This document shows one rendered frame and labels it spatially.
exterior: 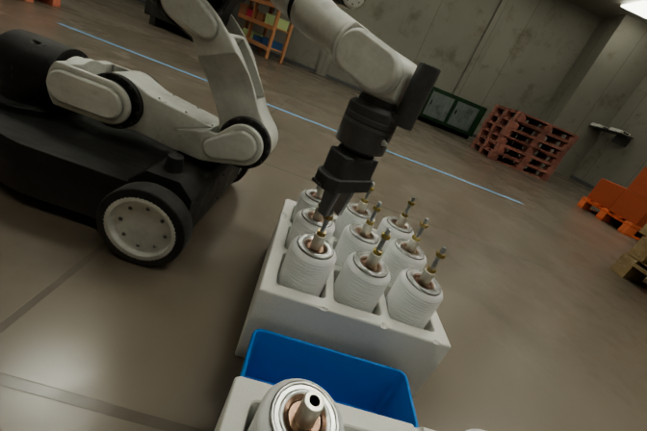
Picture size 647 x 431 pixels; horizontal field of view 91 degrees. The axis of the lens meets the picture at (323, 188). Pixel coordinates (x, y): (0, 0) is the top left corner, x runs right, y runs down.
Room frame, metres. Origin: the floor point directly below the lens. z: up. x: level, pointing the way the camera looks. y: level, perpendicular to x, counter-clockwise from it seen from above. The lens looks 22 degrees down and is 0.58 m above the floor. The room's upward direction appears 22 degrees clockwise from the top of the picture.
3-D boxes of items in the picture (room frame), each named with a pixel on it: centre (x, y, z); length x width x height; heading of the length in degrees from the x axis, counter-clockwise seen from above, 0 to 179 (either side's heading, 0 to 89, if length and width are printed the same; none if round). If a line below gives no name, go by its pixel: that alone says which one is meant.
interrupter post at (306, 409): (0.22, -0.07, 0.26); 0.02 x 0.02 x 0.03
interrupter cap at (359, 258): (0.55, -0.15, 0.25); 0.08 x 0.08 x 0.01
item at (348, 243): (0.67, -0.13, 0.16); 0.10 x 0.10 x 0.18
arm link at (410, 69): (0.54, -0.04, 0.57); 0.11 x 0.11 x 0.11; 64
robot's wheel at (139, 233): (0.59, 0.34, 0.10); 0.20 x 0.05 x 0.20; 96
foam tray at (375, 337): (0.67, -0.13, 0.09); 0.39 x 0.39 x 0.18; 8
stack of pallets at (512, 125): (6.45, -3.13, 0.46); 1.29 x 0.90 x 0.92; 98
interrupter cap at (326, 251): (0.53, -0.03, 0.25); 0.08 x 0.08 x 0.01
